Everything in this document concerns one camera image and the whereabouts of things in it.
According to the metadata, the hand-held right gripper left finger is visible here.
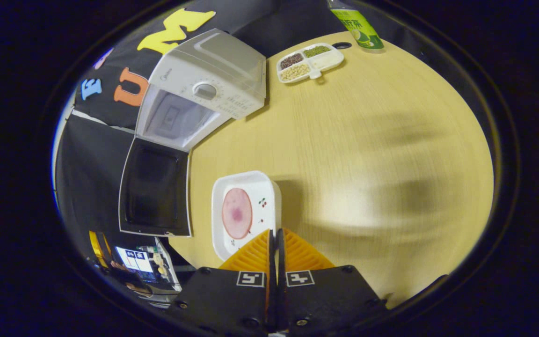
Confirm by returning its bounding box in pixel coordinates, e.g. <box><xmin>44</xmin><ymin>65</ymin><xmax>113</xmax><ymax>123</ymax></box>
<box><xmin>167</xmin><ymin>228</ymin><xmax>277</xmax><ymax>337</ymax></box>

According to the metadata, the white microwave oven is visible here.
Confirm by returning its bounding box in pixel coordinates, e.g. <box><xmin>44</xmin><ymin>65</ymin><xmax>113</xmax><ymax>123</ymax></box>
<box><xmin>118</xmin><ymin>28</ymin><xmax>267</xmax><ymax>237</ymax></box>

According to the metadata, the white divided bean tray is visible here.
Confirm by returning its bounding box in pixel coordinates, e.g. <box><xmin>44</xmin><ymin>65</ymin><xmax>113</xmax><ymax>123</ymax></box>
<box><xmin>277</xmin><ymin>43</ymin><xmax>345</xmax><ymax>84</ymax></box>

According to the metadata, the white square plate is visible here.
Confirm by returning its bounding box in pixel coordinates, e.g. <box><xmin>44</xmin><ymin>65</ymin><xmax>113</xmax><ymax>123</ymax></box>
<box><xmin>211</xmin><ymin>170</ymin><xmax>282</xmax><ymax>262</ymax></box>

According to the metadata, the green drink bottle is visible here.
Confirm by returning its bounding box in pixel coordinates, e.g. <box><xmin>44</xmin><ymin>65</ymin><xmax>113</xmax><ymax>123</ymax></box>
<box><xmin>328</xmin><ymin>0</ymin><xmax>385</xmax><ymax>51</ymax></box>

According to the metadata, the pink ham slice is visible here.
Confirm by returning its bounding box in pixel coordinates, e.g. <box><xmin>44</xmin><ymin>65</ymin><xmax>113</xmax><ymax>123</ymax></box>
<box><xmin>222</xmin><ymin>188</ymin><xmax>253</xmax><ymax>240</ymax></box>

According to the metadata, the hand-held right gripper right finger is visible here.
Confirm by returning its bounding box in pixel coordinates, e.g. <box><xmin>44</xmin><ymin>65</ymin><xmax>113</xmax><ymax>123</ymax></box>
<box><xmin>277</xmin><ymin>228</ymin><xmax>390</xmax><ymax>337</ymax></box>

